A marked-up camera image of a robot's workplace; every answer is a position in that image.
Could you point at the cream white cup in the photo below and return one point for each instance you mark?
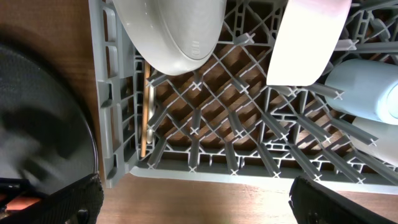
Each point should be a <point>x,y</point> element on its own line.
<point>386,145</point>

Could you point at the grey dishwasher rack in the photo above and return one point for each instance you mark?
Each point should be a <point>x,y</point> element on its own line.
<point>221,123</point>

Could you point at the pink bowl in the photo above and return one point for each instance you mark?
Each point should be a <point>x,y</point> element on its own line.
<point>307,36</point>

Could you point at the wooden chopstick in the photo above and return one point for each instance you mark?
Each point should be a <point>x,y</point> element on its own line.
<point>145,108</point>

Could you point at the round black tray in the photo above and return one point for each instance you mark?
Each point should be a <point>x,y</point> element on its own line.
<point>45,135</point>

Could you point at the blue cup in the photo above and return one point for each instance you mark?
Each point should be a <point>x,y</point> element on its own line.
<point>369,90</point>

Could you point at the white plastic fork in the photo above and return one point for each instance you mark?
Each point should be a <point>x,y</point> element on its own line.
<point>151,109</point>

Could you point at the grey plate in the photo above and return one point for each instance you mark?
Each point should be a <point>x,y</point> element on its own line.
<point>173,36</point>

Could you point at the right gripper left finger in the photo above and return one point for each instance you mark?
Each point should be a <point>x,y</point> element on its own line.
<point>79,202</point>

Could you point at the orange carrot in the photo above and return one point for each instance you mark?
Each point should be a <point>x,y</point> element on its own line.
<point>20,203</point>

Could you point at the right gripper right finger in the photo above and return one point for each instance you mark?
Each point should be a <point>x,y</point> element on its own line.
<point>313,203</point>

